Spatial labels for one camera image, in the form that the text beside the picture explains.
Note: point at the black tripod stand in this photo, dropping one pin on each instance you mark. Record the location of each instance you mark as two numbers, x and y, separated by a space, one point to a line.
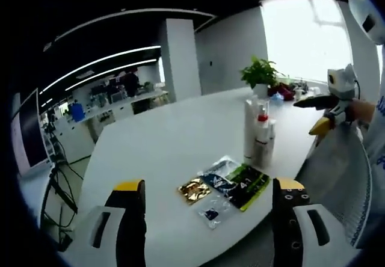
58 182

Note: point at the gold foil sachet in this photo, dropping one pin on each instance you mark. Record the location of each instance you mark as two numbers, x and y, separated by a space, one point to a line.
194 192

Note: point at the green black sachet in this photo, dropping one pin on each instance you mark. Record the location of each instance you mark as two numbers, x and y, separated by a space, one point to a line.
249 189

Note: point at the white mesh chair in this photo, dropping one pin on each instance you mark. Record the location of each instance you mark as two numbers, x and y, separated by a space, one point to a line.
331 173

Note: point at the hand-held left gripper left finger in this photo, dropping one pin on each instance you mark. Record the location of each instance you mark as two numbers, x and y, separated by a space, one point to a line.
132 225

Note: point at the small white skincare bottle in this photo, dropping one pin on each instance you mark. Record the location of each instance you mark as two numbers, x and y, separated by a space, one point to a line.
272 130

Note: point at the person's white shirt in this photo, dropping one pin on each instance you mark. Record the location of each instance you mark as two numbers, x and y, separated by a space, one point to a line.
376 146

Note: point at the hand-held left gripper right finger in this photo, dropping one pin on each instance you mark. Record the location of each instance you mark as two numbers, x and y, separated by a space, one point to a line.
285 228

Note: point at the red band skincare tube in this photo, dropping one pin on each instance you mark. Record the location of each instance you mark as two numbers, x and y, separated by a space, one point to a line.
264 152

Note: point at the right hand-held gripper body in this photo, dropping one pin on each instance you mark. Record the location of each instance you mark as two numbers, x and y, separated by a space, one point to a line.
343 82

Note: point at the red collar skincare spray bottle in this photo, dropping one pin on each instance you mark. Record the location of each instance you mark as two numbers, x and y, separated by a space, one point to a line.
263 118

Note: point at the blue bin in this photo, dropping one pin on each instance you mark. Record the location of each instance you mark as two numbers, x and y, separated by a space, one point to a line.
78 112

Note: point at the clear sachet dark contents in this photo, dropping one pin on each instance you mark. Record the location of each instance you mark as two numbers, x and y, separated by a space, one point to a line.
212 214

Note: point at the white worn device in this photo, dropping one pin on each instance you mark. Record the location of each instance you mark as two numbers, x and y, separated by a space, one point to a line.
364 5

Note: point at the red cloth bundle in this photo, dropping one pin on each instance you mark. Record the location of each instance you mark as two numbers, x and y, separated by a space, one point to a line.
282 92

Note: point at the blue crumpled cloth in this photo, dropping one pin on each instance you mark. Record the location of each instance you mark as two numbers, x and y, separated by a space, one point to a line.
275 97

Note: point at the green potted plant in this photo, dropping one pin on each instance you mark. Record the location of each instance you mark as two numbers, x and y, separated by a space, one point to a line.
260 73

